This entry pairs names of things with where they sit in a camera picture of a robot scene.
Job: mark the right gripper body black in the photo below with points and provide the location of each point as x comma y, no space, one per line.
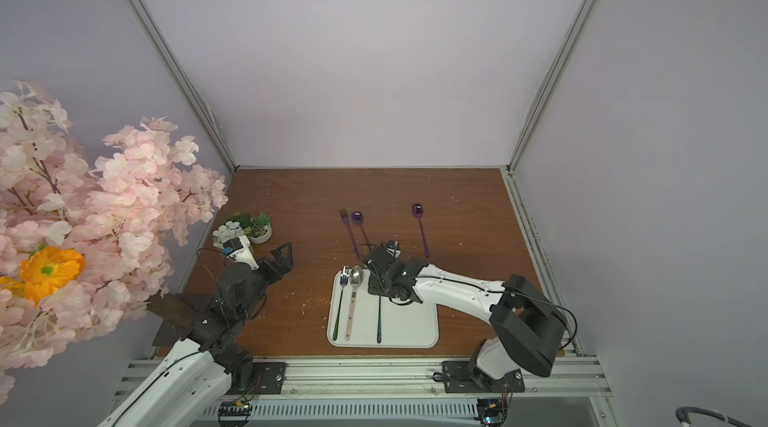
380,260

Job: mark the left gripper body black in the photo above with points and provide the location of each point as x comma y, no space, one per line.
270,268

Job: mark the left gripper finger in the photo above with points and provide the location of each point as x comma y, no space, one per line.
282,262
269,263

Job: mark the silver spoon pink handle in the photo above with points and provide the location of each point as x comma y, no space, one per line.
357,277

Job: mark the green handled iridescent fork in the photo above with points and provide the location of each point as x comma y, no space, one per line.
343,282

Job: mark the white plastic tray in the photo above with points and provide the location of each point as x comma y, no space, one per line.
403,327

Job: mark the blue fork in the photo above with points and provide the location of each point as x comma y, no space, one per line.
379,321

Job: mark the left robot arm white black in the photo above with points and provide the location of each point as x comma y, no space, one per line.
205,363

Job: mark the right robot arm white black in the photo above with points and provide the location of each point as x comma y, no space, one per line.
528,327

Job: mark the purple fork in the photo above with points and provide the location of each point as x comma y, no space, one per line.
347,222

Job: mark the small succulent white pot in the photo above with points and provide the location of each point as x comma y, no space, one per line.
258,229

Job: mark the white flower beige pot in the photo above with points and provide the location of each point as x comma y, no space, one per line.
225,232

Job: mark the dark metal plate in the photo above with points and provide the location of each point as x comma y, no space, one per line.
177,311

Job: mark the left controller board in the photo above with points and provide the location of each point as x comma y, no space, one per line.
234,413

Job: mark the controller board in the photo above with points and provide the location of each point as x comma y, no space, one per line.
491,412
234,413

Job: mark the pink blossom artificial tree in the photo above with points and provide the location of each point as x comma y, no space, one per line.
118,212

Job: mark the right controller board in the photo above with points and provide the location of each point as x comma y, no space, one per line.
491,412

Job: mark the orange artificial poppy flower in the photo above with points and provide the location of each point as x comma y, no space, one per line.
45,272

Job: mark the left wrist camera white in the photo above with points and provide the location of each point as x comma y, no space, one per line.
239,250

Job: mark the purple spoon long handle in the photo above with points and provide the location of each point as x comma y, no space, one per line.
358,220

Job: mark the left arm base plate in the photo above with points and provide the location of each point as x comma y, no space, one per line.
259,378

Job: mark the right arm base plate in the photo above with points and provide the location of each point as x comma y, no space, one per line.
461,376

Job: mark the aluminium front rail frame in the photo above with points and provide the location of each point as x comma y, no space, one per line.
351,388

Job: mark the right corner aluminium post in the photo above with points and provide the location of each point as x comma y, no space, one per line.
550,81

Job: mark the corner aluminium post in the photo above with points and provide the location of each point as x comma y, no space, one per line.
191,95
550,81

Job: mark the left corner aluminium post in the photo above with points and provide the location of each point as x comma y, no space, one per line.
191,95

